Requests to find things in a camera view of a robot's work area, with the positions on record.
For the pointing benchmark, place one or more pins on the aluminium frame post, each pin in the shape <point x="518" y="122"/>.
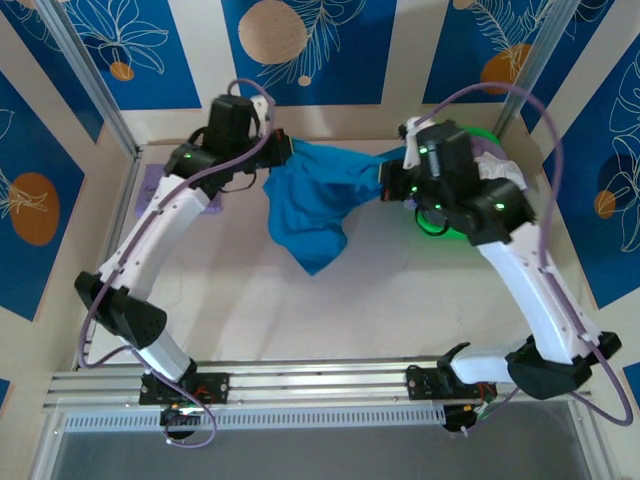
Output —
<point x="537" y="65"/>
<point x="85" y="70"/>

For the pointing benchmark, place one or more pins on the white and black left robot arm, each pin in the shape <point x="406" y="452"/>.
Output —
<point x="145" y="250"/>

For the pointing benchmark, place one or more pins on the aluminium table side rail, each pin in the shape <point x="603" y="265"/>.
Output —
<point x="129" y="190"/>

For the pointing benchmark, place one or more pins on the crumpled white t-shirt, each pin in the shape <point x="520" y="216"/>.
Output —
<point x="492" y="167"/>

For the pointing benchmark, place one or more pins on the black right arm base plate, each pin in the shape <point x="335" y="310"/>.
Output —
<point x="417" y="385"/>

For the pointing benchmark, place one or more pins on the blue t-shirt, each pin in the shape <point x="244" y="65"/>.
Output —
<point x="310" y="210"/>

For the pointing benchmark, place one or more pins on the crumpled lavender t-shirt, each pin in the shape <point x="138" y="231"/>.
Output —
<point x="482" y="149"/>

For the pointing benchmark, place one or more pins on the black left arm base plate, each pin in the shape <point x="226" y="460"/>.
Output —
<point x="220" y="387"/>

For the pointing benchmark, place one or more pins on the green plastic laundry basket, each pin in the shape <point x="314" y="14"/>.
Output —
<point x="486" y="137"/>

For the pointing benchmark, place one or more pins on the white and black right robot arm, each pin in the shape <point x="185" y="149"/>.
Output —
<point x="525" y="295"/>

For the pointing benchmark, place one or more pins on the folded lavender printed t-shirt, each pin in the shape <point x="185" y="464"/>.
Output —
<point x="147" y="192"/>

